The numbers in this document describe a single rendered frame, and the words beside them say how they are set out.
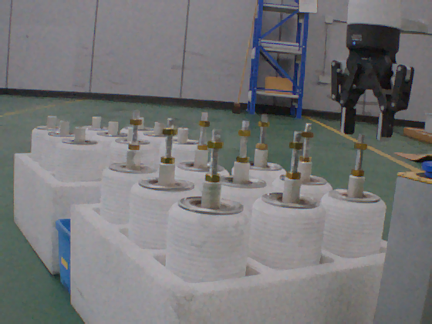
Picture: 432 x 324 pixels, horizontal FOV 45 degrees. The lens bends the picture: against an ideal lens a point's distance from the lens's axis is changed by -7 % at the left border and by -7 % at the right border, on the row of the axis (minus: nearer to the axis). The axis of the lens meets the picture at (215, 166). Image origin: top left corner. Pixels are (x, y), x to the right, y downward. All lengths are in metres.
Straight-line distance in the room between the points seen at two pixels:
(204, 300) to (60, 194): 0.53
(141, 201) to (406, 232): 0.33
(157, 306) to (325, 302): 0.21
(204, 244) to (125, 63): 6.64
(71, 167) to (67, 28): 6.36
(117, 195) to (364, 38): 0.41
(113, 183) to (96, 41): 6.50
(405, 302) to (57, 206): 0.67
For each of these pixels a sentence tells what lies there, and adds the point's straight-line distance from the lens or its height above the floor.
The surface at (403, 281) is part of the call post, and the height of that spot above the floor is 0.20.
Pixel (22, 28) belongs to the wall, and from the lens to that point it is 7.60.
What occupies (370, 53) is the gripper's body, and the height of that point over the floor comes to 0.45.
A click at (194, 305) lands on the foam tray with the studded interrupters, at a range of 0.58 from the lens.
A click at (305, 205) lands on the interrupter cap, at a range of 0.68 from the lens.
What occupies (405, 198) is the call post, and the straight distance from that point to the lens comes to 0.62.
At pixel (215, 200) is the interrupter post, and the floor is 0.26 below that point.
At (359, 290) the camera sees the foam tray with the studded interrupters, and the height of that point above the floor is 0.14.
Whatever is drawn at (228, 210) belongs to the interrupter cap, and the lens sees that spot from 0.62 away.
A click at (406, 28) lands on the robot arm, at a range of 0.79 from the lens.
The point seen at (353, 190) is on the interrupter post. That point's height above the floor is 0.26.
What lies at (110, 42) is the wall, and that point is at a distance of 7.25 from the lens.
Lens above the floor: 0.40
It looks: 9 degrees down
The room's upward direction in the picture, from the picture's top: 5 degrees clockwise
